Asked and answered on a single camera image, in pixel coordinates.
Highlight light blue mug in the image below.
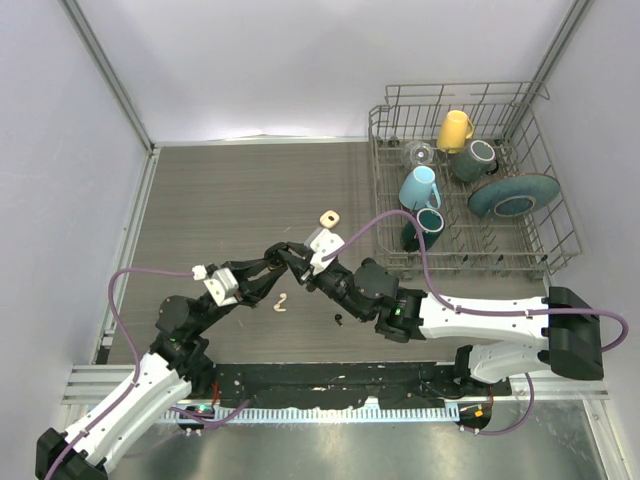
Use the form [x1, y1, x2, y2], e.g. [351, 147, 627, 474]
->
[399, 166, 442, 211]

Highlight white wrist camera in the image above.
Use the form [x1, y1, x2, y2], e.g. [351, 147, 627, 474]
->
[191, 265, 239, 307]
[304, 227, 345, 276]

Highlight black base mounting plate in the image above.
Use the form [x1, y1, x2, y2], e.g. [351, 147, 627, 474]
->
[203, 362, 512, 410]

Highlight purple cable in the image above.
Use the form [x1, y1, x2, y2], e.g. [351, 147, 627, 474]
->
[43, 267, 251, 480]
[324, 209, 630, 436]

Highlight dark teal mug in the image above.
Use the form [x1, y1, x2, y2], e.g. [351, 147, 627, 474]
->
[401, 208, 445, 252]

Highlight beige earbud charging case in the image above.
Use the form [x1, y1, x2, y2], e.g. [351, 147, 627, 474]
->
[319, 210, 340, 229]

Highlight white slotted cable duct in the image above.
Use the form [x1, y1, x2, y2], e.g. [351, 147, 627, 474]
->
[164, 405, 460, 424]

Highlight teal ceramic plate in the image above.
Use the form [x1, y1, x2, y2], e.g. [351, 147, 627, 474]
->
[467, 173, 561, 219]

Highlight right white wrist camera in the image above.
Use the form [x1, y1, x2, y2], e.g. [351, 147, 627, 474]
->
[304, 227, 345, 276]

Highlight clear drinking glass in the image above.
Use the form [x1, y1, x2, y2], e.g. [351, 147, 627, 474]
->
[401, 140, 435, 169]

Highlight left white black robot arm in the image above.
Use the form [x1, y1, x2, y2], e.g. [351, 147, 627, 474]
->
[35, 243, 289, 479]

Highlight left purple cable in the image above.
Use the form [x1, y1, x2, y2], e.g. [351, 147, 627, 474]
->
[43, 267, 251, 480]

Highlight grey-green mug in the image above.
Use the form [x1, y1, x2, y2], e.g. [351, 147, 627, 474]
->
[451, 140, 499, 183]

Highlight grey wire dish rack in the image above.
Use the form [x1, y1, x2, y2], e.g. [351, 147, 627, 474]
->
[368, 81, 582, 280]

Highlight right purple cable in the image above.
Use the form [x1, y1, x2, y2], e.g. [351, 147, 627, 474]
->
[324, 209, 630, 436]

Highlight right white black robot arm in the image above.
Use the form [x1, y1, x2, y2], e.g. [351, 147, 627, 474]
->
[277, 245, 604, 395]

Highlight beige earbud pair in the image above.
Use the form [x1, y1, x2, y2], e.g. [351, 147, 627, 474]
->
[273, 293, 288, 313]

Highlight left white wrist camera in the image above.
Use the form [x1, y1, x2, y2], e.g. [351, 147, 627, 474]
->
[191, 265, 239, 307]

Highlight yellow mug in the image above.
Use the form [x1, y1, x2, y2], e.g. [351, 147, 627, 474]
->
[436, 110, 475, 154]

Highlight black gold-trimmed earbud case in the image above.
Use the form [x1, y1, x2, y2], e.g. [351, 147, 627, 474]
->
[264, 249, 288, 272]

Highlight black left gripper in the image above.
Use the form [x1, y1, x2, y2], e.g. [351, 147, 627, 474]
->
[192, 254, 286, 334]

